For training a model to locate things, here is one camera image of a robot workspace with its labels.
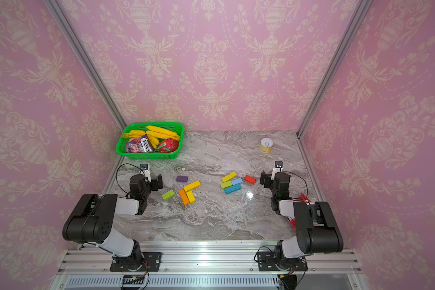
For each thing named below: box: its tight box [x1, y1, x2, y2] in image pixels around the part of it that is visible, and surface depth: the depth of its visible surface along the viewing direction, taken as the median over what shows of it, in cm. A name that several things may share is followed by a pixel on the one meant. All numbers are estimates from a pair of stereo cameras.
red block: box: [244, 175, 257, 185], surface depth 100 cm
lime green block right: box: [220, 180, 233, 190], surface depth 99 cm
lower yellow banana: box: [146, 133, 160, 150], surface depth 112 cm
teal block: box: [224, 183, 242, 195], surface depth 97 cm
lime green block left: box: [161, 189, 175, 201], surface depth 94 cm
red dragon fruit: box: [157, 137, 179, 153], surface depth 107 cm
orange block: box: [178, 189, 191, 206], surface depth 94 cm
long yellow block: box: [183, 180, 202, 193], surface depth 99 cm
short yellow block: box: [186, 190, 197, 204], surface depth 94 cm
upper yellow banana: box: [145, 125, 181, 141], surface depth 112 cm
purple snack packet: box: [125, 134, 156, 153], surface depth 108 cm
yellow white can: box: [259, 137, 274, 154], surface depth 111 cm
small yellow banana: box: [121, 129, 147, 139], surface depth 112 cm
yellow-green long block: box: [221, 170, 238, 183], surface depth 102 cm
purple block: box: [176, 175, 189, 183], surface depth 102 cm
